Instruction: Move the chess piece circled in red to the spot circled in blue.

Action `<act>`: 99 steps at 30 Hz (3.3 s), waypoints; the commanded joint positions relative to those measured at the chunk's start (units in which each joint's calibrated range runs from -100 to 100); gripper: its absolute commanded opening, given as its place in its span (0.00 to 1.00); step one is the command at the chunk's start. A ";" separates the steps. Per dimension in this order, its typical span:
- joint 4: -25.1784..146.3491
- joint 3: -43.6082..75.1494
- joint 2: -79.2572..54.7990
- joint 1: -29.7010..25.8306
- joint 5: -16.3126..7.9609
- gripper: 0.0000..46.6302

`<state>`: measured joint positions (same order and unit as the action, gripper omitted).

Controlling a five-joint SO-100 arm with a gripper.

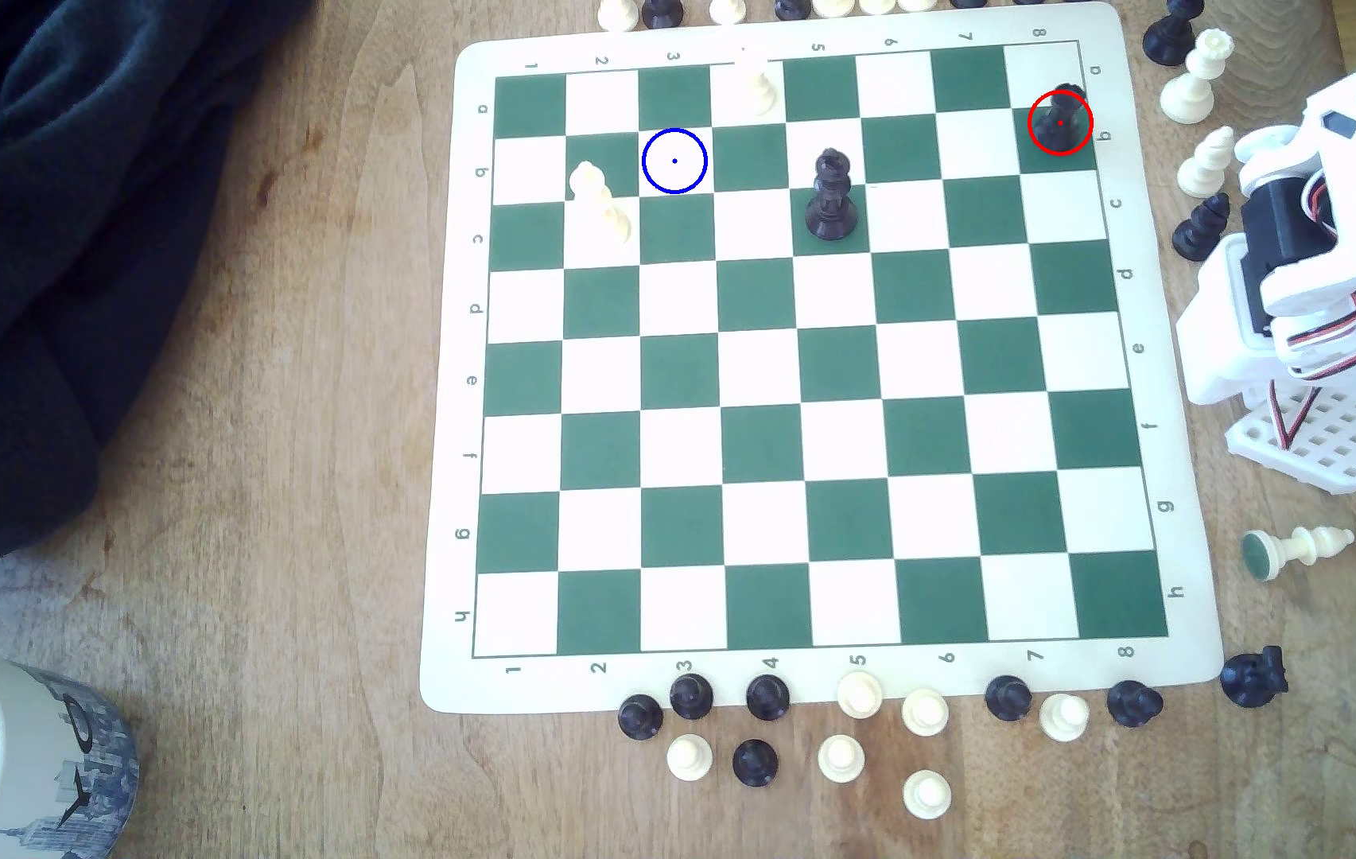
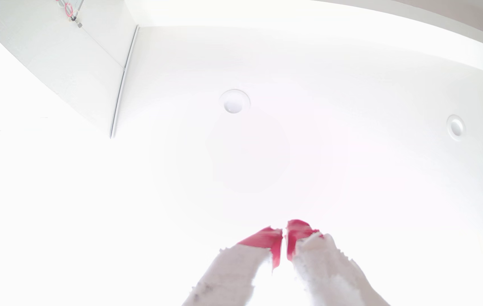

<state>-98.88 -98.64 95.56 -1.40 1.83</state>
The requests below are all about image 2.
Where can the round recessed ceiling light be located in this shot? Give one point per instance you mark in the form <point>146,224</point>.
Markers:
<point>233,104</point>
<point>456,127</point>

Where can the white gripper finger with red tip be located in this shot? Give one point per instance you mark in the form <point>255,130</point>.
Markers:
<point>228,276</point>
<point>330,276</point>

